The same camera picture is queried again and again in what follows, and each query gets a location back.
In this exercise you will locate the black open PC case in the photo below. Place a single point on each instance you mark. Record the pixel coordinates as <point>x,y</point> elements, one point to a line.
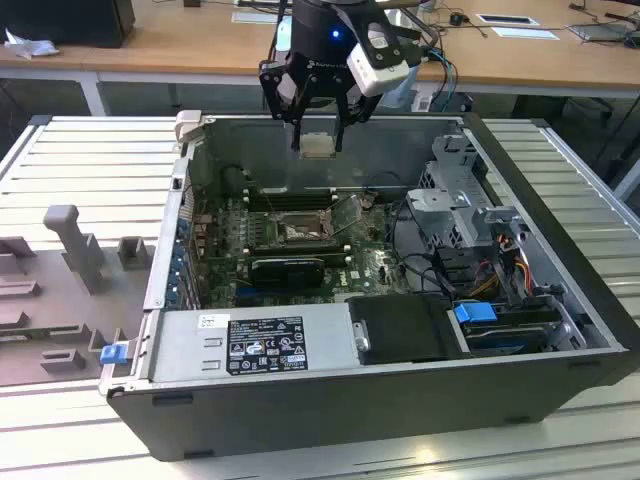
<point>300,425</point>

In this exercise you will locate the white paper sheet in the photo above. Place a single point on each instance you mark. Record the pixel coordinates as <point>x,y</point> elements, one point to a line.
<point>525,33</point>

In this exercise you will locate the round coin battery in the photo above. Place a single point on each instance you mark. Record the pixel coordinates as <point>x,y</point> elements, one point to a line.
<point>368,200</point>

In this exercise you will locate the blue case latch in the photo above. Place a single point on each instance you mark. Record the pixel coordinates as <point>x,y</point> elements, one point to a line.
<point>112,354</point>

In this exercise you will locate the hard disk in blue carrier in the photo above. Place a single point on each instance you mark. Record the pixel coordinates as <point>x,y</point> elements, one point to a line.
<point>475,311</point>

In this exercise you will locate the black plastic shroud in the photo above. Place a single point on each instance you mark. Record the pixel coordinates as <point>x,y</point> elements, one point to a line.
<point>400,325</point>

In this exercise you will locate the silver power supply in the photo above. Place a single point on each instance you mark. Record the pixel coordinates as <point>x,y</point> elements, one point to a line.
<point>175,345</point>

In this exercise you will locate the black box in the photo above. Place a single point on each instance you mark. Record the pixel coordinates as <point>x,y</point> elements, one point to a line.
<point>65,20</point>

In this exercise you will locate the RAM slot with white clips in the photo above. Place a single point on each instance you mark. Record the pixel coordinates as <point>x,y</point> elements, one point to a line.
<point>265,201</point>
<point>260,190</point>
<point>300,251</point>

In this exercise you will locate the black graphics card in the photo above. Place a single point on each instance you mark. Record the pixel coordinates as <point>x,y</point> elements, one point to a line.
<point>285,272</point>

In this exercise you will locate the grey parts rack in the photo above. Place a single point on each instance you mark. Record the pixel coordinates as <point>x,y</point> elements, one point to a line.
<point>75,300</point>

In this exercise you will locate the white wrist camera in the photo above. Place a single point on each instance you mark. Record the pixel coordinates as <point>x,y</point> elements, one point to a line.
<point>372,75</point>

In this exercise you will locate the blue expansion slot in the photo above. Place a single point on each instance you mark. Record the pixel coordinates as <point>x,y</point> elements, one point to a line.
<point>250,292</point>

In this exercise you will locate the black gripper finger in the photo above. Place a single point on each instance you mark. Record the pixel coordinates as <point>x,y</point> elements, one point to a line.
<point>357,107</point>
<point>270,85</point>

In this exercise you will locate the pale grey case latch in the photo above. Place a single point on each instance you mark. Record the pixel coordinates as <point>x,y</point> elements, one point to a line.
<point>189,122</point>

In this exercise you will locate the pale blue teach pendant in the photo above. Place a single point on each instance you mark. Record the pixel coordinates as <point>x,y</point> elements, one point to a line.
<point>407,90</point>

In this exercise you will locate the green motherboard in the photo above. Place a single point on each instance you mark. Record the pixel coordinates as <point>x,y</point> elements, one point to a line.
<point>370,260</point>

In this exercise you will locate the silver metal drive cage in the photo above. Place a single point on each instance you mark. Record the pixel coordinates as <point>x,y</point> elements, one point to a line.
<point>435,200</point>

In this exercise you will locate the grey flat tablet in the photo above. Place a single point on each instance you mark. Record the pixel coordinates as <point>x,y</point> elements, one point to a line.
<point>600,31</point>

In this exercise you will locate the wooden desk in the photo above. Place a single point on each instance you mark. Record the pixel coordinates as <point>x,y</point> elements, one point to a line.
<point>200,45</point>

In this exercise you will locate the green RAM stick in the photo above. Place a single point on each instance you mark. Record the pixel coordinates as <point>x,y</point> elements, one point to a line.
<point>30,333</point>

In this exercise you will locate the crumpled white paper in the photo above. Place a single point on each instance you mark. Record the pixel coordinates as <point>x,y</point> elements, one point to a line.
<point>30,47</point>

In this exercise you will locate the CPU socket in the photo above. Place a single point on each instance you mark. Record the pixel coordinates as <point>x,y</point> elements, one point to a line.
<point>295,232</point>

